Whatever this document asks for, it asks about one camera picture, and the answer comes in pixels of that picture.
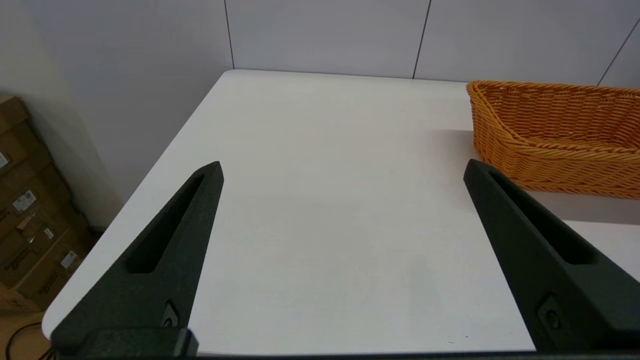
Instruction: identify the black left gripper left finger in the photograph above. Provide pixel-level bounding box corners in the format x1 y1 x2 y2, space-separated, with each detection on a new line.
50 160 225 352

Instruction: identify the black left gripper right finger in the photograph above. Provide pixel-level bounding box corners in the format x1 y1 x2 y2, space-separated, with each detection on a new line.
463 158 640 352

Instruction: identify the orange wicker basket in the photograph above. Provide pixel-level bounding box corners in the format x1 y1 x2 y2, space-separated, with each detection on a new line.
466 80 640 201

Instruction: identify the crumpled brown cardboard box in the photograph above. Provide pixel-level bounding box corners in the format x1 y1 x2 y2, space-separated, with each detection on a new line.
0 285 47 314

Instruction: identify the black floor cable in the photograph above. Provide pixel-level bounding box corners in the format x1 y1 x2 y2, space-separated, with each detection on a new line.
4 322 53 360

